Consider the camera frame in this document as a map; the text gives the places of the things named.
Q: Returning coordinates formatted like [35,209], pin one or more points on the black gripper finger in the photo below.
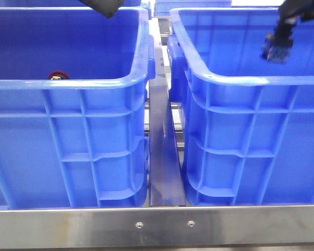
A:
[107,8]

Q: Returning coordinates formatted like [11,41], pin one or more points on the red mushroom push button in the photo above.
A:
[56,75]

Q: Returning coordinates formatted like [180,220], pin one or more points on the yellow mushroom push button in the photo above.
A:
[277,45]

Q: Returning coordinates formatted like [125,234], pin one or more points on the far blue crate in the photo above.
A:
[162,8]

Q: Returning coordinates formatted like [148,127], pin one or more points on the blue bin behind left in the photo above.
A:
[64,3]

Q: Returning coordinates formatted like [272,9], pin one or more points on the left blue plastic bin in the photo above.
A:
[78,142]

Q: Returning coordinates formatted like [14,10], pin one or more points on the blue plastic bin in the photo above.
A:
[78,142]
[248,123]

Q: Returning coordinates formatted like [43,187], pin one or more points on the right blue plastic bin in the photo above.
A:
[248,123]

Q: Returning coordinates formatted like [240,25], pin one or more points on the dark blue divider rail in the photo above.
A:
[166,185]

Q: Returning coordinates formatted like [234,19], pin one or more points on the stainless steel front rail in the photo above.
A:
[157,227]

